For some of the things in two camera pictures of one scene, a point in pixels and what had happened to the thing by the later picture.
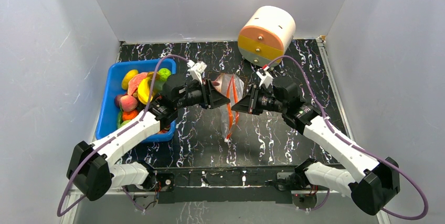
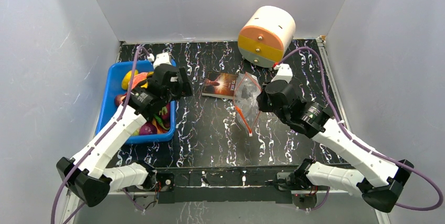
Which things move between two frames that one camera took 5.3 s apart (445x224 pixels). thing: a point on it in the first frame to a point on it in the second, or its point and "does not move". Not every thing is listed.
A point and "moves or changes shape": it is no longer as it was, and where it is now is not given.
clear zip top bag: x=232 y=86 moves or changes shape
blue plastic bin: x=107 y=119 does not move
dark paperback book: x=213 y=76 to x=220 y=85
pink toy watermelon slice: x=133 y=82 does not move
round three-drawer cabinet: x=263 y=39 does not move
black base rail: x=241 y=184 does not move
